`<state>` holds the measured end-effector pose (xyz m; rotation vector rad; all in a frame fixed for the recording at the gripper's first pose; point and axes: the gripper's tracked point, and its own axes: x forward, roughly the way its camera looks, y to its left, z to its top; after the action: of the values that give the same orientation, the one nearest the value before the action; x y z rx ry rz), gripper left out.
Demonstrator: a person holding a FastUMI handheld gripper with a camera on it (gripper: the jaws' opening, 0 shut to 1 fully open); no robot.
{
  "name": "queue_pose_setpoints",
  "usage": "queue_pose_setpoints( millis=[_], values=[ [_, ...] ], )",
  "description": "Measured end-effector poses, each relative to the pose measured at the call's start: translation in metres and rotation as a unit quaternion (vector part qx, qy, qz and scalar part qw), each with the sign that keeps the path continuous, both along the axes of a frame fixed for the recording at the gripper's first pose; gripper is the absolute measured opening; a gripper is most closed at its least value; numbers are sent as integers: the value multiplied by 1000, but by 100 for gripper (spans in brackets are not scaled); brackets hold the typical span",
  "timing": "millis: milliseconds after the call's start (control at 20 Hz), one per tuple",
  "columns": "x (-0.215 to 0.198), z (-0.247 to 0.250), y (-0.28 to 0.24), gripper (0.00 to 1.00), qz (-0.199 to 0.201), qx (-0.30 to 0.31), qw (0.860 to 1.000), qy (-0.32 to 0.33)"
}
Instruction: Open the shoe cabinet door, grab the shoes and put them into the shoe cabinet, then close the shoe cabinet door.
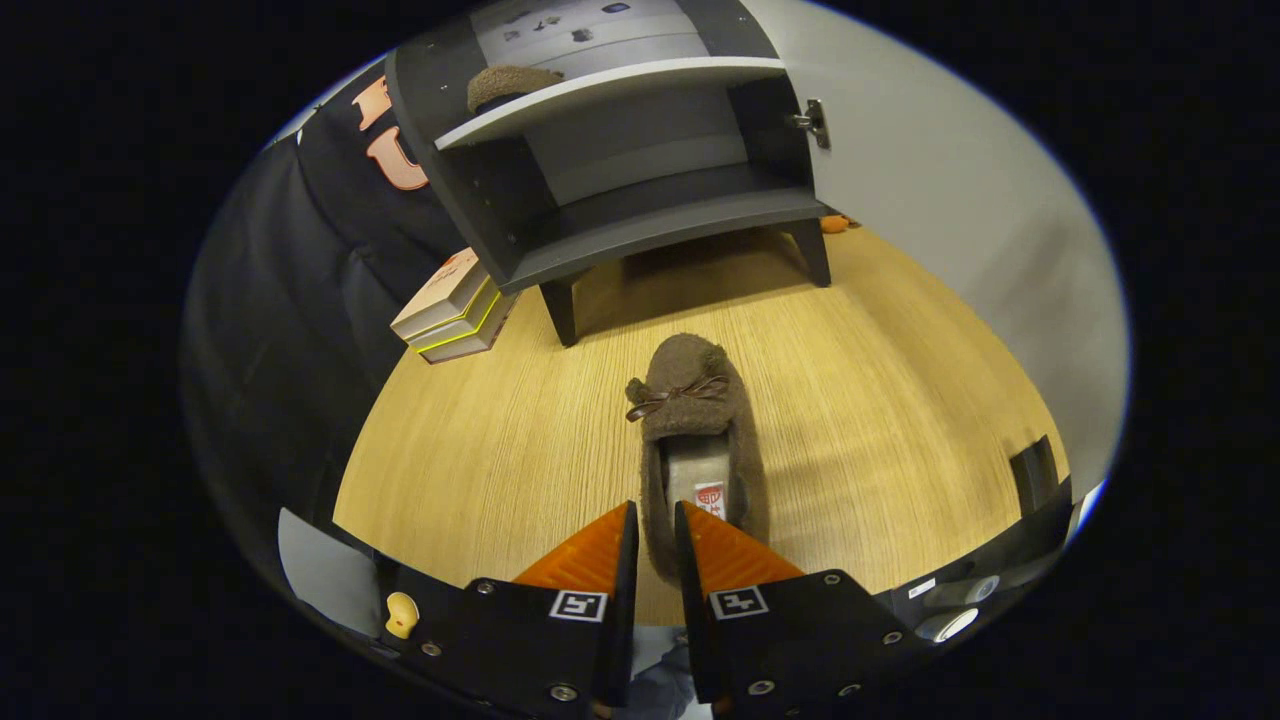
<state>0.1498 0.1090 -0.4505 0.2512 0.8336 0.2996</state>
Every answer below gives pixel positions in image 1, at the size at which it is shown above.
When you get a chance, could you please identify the black door handle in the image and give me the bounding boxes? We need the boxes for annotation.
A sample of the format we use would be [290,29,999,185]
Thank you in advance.
[1010,435,1061,513]

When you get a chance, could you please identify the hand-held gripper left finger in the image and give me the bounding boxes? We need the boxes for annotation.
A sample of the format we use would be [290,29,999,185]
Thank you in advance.
[380,500,641,720]

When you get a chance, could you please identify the dark grey shoe cabinet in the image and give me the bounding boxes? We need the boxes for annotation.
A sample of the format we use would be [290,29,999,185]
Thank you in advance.
[385,0,836,348]

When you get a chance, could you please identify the beige shoe cabinet door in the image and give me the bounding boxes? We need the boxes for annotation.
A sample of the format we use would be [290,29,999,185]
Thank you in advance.
[740,0,1131,501]

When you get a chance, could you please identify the black backdrop cloth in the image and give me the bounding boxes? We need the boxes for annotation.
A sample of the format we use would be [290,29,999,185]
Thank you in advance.
[180,60,471,561]

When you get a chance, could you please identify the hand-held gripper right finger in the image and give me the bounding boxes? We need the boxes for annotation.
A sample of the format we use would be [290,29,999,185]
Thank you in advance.
[675,500,936,720]

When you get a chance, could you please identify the yellow edged book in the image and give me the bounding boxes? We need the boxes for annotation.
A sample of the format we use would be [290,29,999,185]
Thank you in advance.
[405,283,503,353]

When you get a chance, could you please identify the metal door hinge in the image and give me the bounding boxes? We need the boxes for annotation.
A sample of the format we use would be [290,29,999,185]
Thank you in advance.
[788,98,831,151]

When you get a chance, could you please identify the brown fuzzy shoe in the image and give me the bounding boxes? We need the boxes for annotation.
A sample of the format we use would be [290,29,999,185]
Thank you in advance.
[467,65,566,113]
[625,333,771,586]

